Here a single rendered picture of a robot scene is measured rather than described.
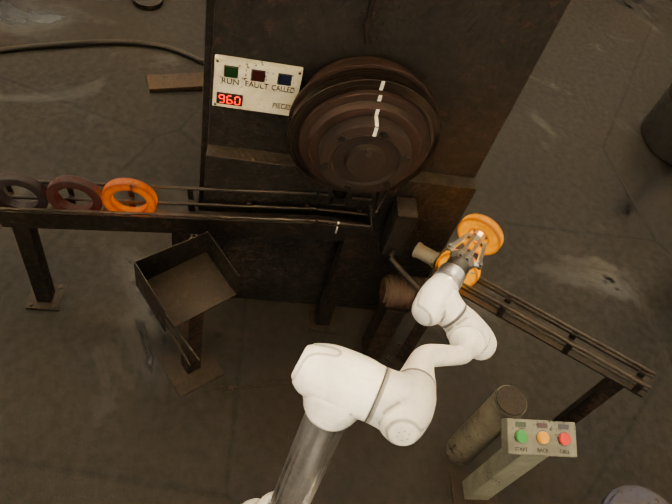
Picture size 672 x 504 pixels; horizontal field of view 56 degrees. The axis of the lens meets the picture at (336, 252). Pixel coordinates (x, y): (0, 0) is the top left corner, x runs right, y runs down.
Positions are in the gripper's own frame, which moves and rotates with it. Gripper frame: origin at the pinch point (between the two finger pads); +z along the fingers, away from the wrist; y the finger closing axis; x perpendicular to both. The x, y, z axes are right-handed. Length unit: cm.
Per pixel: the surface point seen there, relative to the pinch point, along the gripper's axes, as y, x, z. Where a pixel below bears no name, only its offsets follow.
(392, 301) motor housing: -14.1, -41.8, -15.2
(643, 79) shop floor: 27, -108, 305
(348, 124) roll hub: -46, 33, -22
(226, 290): -59, -28, -57
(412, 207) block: -25.3, -11.9, 3.2
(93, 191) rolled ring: -114, -17, -61
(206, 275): -68, -28, -57
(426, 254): -12.4, -22.6, -2.8
